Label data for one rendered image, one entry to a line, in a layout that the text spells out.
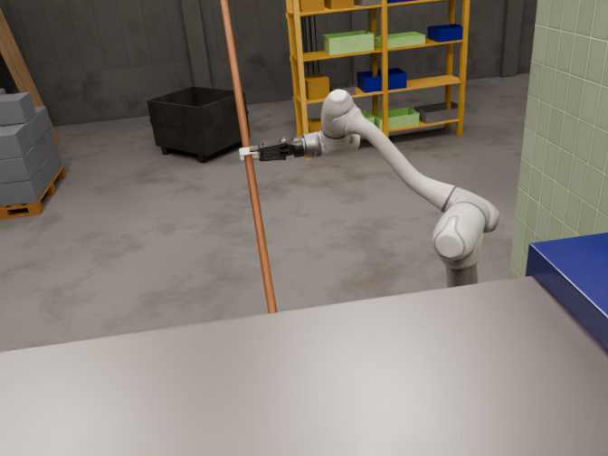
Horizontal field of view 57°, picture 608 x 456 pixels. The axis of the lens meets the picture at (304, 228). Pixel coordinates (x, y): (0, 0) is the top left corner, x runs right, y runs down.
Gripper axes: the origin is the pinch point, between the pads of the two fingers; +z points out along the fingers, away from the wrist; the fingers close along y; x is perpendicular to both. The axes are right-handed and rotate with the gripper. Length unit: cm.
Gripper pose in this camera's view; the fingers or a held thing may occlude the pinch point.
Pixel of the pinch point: (249, 153)
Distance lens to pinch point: 208.1
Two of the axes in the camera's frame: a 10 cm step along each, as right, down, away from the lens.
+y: -0.4, 3.8, 9.2
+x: -1.8, -9.1, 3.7
